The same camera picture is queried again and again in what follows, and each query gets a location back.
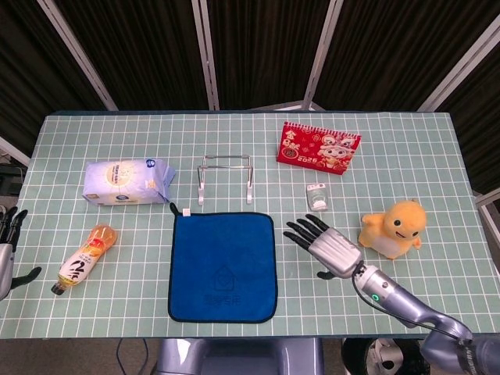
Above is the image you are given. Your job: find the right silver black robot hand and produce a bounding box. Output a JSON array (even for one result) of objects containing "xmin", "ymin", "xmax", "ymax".
[{"xmin": 283, "ymin": 213, "xmax": 363, "ymax": 280}]

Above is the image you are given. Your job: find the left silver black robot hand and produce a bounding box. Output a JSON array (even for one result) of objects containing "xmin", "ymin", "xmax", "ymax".
[{"xmin": 0, "ymin": 209, "xmax": 42, "ymax": 302}]

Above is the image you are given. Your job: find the blue microfiber cloth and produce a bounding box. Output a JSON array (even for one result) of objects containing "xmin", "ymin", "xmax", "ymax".
[{"xmin": 167, "ymin": 202, "xmax": 279, "ymax": 325}]

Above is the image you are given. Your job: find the silver-blue robot base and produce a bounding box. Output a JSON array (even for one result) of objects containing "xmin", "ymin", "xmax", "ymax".
[{"xmin": 155, "ymin": 337, "xmax": 325, "ymax": 375}]

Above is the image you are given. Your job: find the small silver metal rack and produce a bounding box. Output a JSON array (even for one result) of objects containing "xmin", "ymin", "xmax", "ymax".
[{"xmin": 196, "ymin": 154, "xmax": 255, "ymax": 206}]

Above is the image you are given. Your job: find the yellow plush toy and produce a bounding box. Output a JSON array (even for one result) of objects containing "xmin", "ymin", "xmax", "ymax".
[{"xmin": 358, "ymin": 198, "xmax": 427, "ymax": 261}]

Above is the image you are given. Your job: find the orange drink bottle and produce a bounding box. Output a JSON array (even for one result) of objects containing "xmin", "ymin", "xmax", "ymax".
[{"xmin": 50, "ymin": 223, "xmax": 118, "ymax": 296}]

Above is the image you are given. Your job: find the red desk calendar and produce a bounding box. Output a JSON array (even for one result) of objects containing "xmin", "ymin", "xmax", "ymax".
[{"xmin": 276, "ymin": 120, "xmax": 363, "ymax": 176}]

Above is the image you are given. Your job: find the pale blue tissue pack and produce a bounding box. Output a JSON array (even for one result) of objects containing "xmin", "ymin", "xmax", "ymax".
[{"xmin": 80, "ymin": 158, "xmax": 177, "ymax": 207}]

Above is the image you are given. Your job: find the green grid tablecloth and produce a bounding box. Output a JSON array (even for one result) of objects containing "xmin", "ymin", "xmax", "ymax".
[{"xmin": 0, "ymin": 110, "xmax": 500, "ymax": 340}]

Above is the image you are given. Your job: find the white partition frame post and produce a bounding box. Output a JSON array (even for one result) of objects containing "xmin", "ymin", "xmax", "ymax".
[
  {"xmin": 416, "ymin": 11, "xmax": 500, "ymax": 113},
  {"xmin": 37, "ymin": 0, "xmax": 119, "ymax": 112},
  {"xmin": 0, "ymin": 136, "xmax": 31, "ymax": 167},
  {"xmin": 191, "ymin": 0, "xmax": 220, "ymax": 111},
  {"xmin": 302, "ymin": 0, "xmax": 345, "ymax": 113},
  {"xmin": 474, "ymin": 190, "xmax": 500, "ymax": 235}
]

